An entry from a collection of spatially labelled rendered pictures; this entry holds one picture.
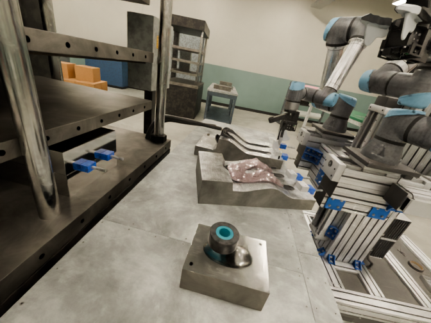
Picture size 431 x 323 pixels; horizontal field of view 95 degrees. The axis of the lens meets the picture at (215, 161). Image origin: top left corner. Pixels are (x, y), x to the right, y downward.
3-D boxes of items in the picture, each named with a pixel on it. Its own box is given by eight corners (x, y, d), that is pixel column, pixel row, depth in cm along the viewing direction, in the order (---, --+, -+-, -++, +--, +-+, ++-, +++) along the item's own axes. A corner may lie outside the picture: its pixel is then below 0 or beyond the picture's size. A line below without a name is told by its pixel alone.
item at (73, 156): (117, 165, 94) (115, 130, 86) (70, 197, 70) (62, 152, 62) (22, 141, 98) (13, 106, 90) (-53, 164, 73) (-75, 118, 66)
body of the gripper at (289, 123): (294, 132, 116) (301, 112, 111) (279, 130, 116) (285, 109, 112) (292, 129, 123) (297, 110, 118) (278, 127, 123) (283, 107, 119)
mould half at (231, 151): (274, 157, 136) (279, 138, 130) (278, 174, 112) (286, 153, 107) (203, 141, 140) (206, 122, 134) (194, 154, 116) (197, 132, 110)
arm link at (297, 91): (309, 82, 109) (301, 81, 104) (303, 103, 113) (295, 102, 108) (296, 81, 115) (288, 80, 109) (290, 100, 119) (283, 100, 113)
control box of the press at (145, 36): (163, 200, 198) (177, 27, 134) (150, 220, 171) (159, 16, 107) (143, 195, 199) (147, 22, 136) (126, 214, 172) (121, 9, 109)
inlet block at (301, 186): (317, 191, 96) (321, 182, 94) (323, 198, 92) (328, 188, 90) (292, 190, 94) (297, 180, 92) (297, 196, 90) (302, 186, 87)
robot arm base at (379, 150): (383, 155, 99) (395, 136, 95) (406, 168, 86) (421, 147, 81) (354, 149, 100) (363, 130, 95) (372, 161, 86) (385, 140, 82)
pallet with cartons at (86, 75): (109, 99, 523) (108, 68, 491) (95, 105, 450) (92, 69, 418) (59, 91, 504) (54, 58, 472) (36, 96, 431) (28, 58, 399)
